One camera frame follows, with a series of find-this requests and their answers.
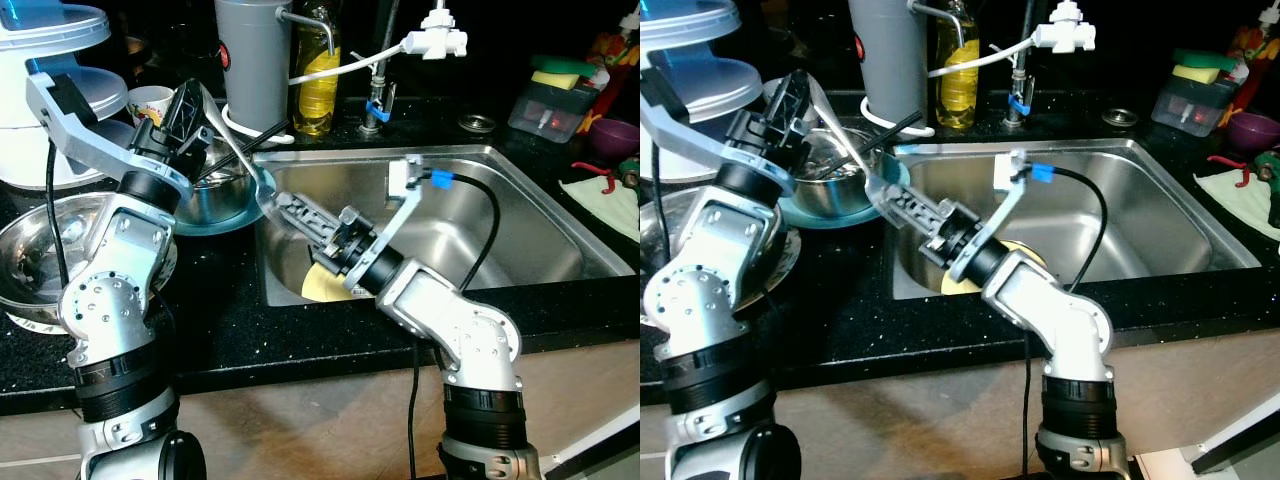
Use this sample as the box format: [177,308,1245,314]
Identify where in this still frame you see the red yellow bottle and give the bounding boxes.
[585,30,641,131]
[1225,25,1280,126]

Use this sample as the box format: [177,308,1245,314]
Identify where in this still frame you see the steel tap blue handle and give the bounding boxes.
[1000,50,1036,126]
[355,55,398,133]

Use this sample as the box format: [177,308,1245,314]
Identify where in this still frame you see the yellow plate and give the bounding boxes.
[300,262,351,303]
[940,238,1046,298]

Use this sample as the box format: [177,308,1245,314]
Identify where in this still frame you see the black cabinet side panel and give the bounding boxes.
[1190,425,1280,476]
[545,425,641,480]

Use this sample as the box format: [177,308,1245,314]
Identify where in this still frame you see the purple bowl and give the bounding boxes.
[585,117,641,161]
[1228,110,1280,154]

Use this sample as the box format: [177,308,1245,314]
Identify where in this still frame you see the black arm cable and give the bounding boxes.
[648,130,666,261]
[42,140,71,291]
[1020,160,1111,480]
[405,168,501,480]

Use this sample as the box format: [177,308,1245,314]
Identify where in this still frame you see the yellow green sponge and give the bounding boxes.
[1172,48,1241,86]
[530,55,598,93]

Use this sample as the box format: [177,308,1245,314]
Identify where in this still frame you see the white tiered storage rack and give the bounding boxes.
[0,0,136,191]
[640,0,791,181]

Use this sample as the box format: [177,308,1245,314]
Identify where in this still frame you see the pale green cloth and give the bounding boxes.
[558,172,641,241]
[1195,165,1280,241]

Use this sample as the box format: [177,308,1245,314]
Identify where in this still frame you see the white hose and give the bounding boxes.
[928,35,1041,79]
[295,38,411,86]

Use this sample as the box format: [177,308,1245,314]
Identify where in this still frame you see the small steel pot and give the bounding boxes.
[795,125,886,219]
[180,150,256,226]

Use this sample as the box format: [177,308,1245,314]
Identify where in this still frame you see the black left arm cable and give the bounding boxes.
[42,140,71,291]
[648,130,666,261]

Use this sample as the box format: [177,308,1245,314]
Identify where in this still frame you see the black long utensil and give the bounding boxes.
[820,110,926,181]
[195,120,293,186]

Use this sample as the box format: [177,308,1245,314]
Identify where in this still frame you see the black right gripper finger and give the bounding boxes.
[290,215,346,256]
[898,210,951,249]
[885,185,951,223]
[275,191,346,229]

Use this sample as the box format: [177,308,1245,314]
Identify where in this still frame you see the long steel spoon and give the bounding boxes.
[197,82,288,218]
[805,72,906,226]

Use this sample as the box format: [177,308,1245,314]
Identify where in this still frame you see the yellow oil bottle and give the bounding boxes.
[290,0,343,138]
[925,0,981,131]

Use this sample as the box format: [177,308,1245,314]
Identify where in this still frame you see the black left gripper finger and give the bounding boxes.
[168,80,218,151]
[775,70,831,146]

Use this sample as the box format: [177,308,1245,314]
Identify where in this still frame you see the clear plastic box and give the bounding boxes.
[507,75,599,143]
[1150,70,1241,138]

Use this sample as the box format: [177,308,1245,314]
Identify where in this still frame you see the black faucet pipe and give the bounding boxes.
[375,0,403,76]
[1015,0,1041,71]

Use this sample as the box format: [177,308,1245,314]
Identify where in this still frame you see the grey cabinet door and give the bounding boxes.
[1110,325,1280,471]
[770,370,1046,480]
[515,340,641,471]
[170,370,451,480]

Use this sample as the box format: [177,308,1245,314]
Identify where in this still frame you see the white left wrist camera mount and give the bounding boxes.
[25,70,193,196]
[640,60,801,181]

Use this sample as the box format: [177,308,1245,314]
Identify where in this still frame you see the teal plate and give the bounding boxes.
[780,150,913,231]
[172,165,276,237]

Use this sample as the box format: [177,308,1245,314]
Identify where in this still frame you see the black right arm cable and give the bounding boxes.
[405,168,501,480]
[1020,160,1111,480]

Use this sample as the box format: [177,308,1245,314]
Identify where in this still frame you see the steel sink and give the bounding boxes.
[890,138,1263,301]
[252,143,636,308]

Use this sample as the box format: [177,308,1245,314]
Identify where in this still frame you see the grey cylindrical appliance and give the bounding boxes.
[215,0,293,136]
[848,0,926,126]

